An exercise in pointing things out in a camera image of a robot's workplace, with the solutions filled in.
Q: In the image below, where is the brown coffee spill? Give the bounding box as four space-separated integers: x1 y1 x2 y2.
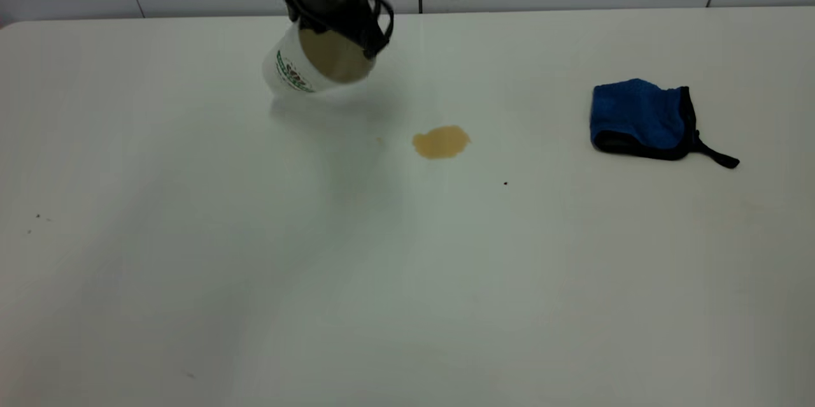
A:
412 125 472 160

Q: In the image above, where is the white paper coffee cup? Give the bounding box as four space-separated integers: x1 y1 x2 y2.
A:
262 20 376 97

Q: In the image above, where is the blue cloth with black trim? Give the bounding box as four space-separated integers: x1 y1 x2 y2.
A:
590 79 741 170

